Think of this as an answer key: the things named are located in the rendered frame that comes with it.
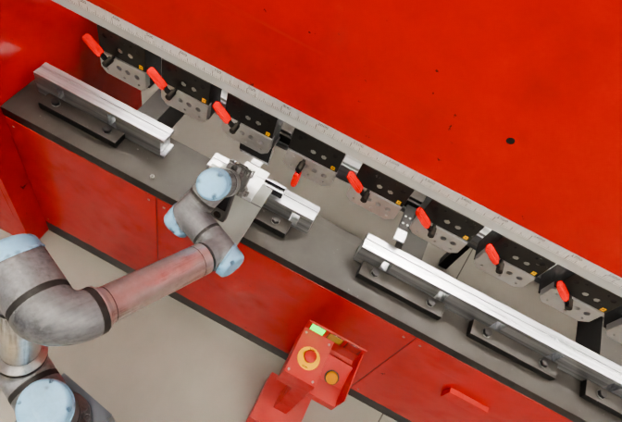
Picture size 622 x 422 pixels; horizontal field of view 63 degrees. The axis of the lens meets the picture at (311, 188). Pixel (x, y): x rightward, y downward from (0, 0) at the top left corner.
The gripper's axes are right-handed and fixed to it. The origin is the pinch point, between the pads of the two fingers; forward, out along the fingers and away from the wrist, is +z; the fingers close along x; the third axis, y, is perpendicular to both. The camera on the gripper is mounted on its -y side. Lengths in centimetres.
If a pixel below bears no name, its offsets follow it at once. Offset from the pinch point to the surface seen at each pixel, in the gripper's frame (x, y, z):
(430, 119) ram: -38, 38, -36
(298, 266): -26.7, -15.4, 10.0
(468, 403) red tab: -102, -34, 29
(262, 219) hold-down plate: -9.1, -7.8, 12.3
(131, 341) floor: 23, -91, 61
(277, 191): -9.5, 3.1, 9.1
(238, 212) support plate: -2.9, -7.2, 0.3
